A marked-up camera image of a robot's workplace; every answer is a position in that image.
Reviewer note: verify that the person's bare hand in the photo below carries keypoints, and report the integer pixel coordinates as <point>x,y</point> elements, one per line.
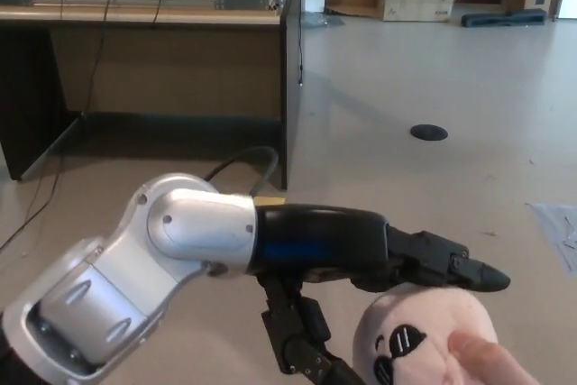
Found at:
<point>491,362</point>

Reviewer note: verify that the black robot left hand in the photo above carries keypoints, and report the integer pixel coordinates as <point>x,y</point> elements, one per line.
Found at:
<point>315,241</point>

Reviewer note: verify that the pink plush dumpling with sunglasses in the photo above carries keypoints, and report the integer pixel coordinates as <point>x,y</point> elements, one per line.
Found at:
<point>424,313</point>

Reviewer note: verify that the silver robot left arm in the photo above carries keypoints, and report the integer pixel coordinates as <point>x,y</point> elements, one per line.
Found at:
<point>135,268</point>

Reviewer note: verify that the yellow paper sheet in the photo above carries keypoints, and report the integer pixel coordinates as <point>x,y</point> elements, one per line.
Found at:
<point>270,201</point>

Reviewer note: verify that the clear plastic bag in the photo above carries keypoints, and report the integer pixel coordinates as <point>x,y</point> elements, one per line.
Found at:
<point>556,231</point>

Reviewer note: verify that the black round floor cover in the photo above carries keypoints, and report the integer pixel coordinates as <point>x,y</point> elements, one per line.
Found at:
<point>428,132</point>

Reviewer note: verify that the crumpled clear plastic wrap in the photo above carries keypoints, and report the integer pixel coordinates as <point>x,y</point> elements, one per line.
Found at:
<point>321,21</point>

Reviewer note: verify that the wooden office desk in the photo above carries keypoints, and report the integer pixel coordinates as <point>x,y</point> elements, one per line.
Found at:
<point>180,60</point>

